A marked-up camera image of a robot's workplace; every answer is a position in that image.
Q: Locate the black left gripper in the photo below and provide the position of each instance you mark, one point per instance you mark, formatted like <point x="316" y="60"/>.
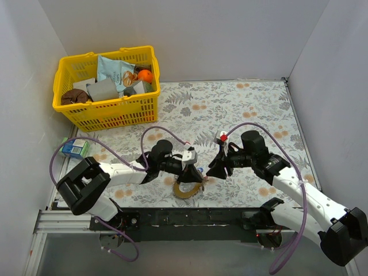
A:
<point x="185" y="171"/>

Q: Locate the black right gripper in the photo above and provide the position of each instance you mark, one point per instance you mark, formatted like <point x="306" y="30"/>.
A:
<point x="225" y="162"/>

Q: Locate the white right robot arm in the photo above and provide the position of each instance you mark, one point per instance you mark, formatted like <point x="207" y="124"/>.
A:
<point x="340" y="232"/>

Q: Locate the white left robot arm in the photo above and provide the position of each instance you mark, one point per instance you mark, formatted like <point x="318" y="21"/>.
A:
<point x="83" y="187"/>

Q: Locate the yellow plastic basket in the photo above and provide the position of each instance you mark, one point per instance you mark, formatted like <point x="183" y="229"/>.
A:
<point x="133" y="106"/>

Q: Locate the orange fruit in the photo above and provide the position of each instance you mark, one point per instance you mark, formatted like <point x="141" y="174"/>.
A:
<point x="146" y="75"/>

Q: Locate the green blue carton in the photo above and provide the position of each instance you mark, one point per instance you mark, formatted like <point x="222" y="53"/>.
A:
<point x="76" y="148"/>

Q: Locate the grey cardboard box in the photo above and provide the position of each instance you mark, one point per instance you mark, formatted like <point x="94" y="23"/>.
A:
<point x="103" y="90"/>

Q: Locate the light blue chips bag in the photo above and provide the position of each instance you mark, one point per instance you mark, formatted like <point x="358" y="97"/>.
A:
<point x="120" y="72"/>

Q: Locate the brown round bun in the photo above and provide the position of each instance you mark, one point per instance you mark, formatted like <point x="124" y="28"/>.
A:
<point x="74" y="96"/>

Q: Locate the white box in basket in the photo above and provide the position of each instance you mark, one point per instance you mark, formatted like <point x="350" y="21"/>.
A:
<point x="82" y="85"/>

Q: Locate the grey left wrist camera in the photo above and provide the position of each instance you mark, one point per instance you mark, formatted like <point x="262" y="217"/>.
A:
<point x="189" y="156"/>

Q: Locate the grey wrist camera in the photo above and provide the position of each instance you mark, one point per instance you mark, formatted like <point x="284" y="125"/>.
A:
<point x="221" y="138"/>
<point x="189" y="156"/>

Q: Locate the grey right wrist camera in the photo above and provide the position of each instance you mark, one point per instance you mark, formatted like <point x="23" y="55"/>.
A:
<point x="221" y="138"/>

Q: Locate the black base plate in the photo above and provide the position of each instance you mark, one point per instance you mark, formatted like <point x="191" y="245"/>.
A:
<point x="187" y="224"/>

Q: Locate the aluminium frame rail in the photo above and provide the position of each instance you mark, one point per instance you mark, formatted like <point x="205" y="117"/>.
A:
<point x="63" y="221"/>

